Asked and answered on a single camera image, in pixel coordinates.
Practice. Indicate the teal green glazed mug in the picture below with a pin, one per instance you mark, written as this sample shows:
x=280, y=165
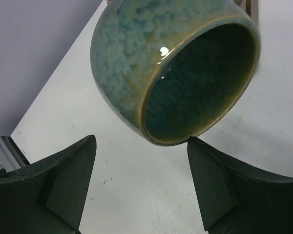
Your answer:
x=172, y=69

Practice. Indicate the aluminium frame rail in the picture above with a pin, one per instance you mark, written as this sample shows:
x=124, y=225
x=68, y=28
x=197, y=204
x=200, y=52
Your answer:
x=11, y=157

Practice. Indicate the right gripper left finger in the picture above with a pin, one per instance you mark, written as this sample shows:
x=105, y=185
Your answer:
x=48, y=196

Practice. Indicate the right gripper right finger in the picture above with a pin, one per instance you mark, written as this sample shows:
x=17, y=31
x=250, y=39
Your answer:
x=237, y=198

